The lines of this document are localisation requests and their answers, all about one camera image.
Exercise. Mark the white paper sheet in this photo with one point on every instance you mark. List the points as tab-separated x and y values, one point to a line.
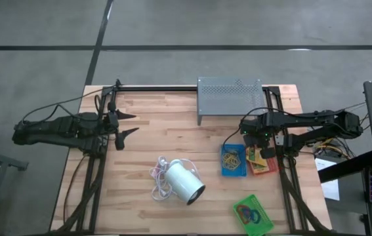
330	190

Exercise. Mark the yellow rubber band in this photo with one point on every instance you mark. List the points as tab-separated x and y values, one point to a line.
233	154
229	165
226	157
235	163

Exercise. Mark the green plastic basket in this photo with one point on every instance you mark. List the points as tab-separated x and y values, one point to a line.
264	223

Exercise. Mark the yellow green crayon box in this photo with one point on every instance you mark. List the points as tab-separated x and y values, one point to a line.
259	166

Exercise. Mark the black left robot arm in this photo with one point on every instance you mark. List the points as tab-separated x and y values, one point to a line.
57	131

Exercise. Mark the grey perforated metal stand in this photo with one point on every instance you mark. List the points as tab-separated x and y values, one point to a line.
231	95

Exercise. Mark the white spotlight lamp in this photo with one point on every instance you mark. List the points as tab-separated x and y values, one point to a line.
184	182

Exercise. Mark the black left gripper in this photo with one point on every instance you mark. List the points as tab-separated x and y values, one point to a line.
113	124

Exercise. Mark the black aluminium table frame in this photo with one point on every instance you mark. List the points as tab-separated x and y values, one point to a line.
159	88

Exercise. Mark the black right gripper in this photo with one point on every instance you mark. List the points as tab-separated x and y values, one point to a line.
264	145

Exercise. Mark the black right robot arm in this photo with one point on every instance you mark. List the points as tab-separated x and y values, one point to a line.
303	121

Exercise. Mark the blue plastic basket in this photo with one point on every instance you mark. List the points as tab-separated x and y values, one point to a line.
235	173

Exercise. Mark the red plastic basket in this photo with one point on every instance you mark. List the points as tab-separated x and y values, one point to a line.
272	165

